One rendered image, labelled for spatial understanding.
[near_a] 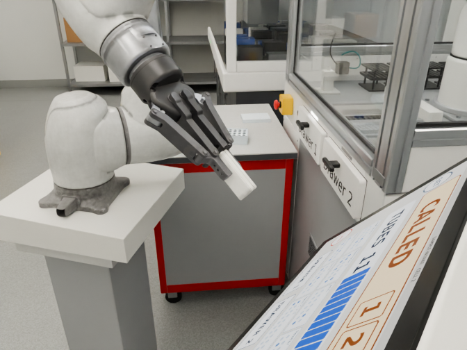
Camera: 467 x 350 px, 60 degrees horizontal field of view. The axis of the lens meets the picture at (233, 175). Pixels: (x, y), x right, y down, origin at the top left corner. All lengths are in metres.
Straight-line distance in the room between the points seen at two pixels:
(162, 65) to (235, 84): 1.57
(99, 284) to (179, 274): 0.69
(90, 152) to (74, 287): 0.41
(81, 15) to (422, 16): 0.57
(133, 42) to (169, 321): 1.48
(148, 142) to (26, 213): 0.35
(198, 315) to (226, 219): 0.49
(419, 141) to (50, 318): 1.69
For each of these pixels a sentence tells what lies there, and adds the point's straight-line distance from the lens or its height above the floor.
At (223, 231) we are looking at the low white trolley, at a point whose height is 0.40.
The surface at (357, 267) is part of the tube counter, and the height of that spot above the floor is 1.11.
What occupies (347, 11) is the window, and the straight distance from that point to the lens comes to 1.21.
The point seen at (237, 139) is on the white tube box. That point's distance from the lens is 1.60.
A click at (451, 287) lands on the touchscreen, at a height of 1.19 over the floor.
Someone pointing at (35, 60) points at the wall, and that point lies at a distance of 5.89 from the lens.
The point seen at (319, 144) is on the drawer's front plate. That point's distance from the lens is 1.31.
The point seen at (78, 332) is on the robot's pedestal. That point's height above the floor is 0.41.
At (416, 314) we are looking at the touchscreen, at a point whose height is 1.19.
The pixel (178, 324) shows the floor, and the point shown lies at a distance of 1.89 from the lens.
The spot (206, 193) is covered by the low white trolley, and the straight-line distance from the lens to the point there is 1.60.
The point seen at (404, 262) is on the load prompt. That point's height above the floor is 1.16.
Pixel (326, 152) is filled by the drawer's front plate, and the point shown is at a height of 0.89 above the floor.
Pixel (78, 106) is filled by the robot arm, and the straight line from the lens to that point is 1.02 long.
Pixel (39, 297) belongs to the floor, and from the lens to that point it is 2.19.
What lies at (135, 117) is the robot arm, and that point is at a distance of 1.05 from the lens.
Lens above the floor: 1.38
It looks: 27 degrees down
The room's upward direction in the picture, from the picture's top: straight up
